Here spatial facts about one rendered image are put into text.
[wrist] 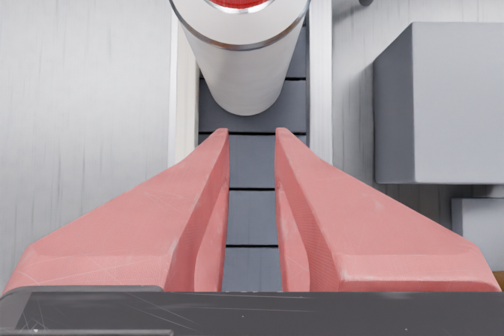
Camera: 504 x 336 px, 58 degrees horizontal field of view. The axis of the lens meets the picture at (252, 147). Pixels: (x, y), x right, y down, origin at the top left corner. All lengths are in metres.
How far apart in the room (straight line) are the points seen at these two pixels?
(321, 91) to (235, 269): 0.14
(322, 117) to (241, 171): 0.10
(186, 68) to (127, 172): 0.12
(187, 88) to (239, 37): 0.13
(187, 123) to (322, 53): 0.09
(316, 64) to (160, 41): 0.18
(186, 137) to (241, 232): 0.08
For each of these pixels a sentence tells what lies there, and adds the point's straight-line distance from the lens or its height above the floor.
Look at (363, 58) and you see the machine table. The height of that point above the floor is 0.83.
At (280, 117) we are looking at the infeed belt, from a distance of 0.32.
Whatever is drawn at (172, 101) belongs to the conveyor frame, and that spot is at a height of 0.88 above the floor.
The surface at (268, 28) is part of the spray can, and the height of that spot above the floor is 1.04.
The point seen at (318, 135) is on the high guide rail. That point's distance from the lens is 0.23.
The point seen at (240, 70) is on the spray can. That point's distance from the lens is 0.19.
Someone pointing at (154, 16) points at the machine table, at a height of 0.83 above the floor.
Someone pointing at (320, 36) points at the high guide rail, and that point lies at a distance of 0.24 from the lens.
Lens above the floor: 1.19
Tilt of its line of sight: 85 degrees down
